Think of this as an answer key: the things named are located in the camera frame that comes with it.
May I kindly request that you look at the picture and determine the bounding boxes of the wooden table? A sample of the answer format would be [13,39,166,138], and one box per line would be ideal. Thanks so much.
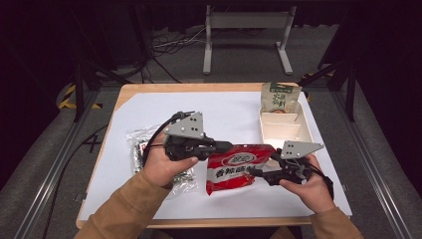
[75,82,353,230]

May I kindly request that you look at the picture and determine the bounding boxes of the white paper mat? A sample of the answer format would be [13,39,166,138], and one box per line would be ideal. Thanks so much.
[79,91,353,221]

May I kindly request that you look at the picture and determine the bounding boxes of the bundle of floor cables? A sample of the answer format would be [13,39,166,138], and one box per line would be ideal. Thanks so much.
[140,25,207,84]

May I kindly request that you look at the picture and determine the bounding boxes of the white divided plastic box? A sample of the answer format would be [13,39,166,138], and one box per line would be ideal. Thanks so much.
[258,100,315,168]

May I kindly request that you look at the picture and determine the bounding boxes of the person's right hand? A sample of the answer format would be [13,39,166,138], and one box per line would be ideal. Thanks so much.
[278,154,336,215]

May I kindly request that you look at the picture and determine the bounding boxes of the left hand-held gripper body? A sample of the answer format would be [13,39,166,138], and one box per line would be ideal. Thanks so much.
[163,112,217,162]

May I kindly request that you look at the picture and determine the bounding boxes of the aluminium frame rail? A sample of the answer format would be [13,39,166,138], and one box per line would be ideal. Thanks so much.
[13,89,101,239]
[331,90,414,239]

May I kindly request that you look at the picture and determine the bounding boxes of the grey metal stand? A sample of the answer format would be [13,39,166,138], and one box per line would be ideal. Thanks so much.
[202,4,299,76]

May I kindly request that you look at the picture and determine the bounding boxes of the hand-held gripper cable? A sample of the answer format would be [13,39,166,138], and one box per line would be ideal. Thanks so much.
[303,161,334,201]
[141,111,197,168]

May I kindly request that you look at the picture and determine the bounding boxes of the right hand-held gripper cable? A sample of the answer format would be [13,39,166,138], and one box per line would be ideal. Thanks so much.
[303,161,334,201]

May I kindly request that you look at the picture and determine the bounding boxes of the red seasoning packet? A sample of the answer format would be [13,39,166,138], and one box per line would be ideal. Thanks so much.
[205,143,277,196]

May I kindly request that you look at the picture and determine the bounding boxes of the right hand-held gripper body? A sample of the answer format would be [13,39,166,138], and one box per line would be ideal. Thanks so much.
[263,139,324,186]

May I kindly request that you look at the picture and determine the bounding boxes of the left hand-held gripper cable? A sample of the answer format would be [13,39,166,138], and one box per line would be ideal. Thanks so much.
[141,111,197,168]

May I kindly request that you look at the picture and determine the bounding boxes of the person's left hand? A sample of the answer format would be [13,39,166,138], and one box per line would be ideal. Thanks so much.
[142,131,199,191]

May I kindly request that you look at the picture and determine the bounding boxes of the clear dried seaweed packet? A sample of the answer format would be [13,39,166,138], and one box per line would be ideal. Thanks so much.
[125,123,197,197]

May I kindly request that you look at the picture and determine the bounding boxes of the black tripod stand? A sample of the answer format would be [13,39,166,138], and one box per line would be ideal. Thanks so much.
[298,56,358,122]
[70,58,133,122]

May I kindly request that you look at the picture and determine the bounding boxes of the beige and green seasoning packet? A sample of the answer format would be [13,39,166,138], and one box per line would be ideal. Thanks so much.
[260,82,304,115]

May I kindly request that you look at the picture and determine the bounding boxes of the yellow and black floor tape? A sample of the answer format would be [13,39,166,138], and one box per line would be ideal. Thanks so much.
[300,71,336,103]
[58,84,104,111]

